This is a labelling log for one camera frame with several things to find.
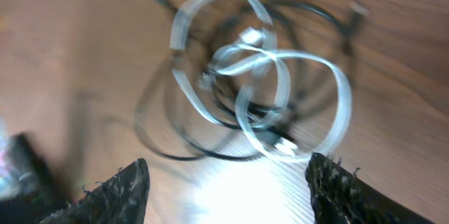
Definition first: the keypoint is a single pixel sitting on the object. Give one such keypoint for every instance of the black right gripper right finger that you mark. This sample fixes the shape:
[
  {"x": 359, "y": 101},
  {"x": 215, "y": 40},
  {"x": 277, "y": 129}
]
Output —
[{"x": 339, "y": 196}]

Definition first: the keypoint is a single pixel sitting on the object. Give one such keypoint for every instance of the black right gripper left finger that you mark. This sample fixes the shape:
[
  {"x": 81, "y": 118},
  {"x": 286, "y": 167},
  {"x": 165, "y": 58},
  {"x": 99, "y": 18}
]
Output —
[{"x": 120, "y": 200}]

